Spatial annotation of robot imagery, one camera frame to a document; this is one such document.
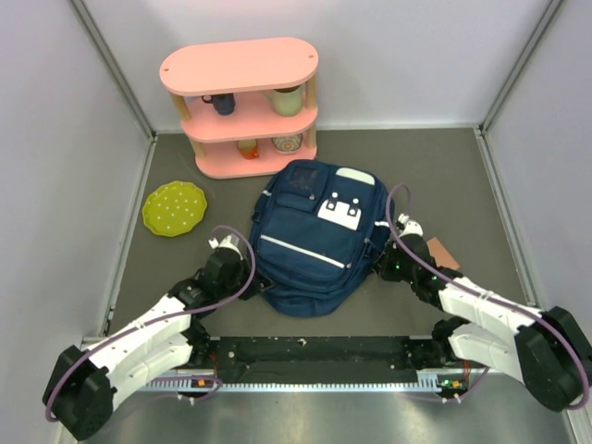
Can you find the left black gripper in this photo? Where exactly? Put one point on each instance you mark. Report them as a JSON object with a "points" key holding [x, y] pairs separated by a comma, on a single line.
{"points": [[259, 284]]}

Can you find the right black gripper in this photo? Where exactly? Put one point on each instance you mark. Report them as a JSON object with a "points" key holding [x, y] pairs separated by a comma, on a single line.
{"points": [[383, 263]]}

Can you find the navy blue student backpack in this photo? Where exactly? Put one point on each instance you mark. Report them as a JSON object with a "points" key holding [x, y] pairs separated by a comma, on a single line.
{"points": [[317, 231]]}

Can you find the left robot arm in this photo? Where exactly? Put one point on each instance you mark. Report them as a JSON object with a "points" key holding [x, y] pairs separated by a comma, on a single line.
{"points": [[87, 385]]}

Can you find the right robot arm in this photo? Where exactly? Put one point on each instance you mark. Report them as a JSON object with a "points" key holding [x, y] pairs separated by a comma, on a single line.
{"points": [[544, 350]]}

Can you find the green polka dot plate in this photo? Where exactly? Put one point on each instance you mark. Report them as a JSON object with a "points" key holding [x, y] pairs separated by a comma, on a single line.
{"points": [[174, 209]]}

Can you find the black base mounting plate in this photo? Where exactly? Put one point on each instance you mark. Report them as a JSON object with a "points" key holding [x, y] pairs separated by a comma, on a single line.
{"points": [[400, 351]]}

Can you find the small orange cup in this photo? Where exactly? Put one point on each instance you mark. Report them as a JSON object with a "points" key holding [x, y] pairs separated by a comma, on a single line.
{"points": [[248, 149]]}

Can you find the patterned ceramic bowl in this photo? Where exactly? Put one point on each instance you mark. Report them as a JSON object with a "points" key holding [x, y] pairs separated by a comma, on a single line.
{"points": [[288, 144]]}

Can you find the pink three-tier wooden shelf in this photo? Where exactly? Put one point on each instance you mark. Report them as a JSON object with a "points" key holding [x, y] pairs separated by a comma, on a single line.
{"points": [[244, 68]]}

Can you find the dark blue mug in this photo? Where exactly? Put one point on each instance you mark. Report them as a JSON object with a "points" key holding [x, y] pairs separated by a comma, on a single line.
{"points": [[224, 104]]}

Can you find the pale green mug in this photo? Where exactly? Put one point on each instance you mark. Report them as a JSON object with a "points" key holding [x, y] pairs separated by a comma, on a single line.
{"points": [[286, 102]]}

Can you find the aluminium frame rail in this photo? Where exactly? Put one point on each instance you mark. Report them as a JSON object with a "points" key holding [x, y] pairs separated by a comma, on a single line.
{"points": [[445, 384]]}

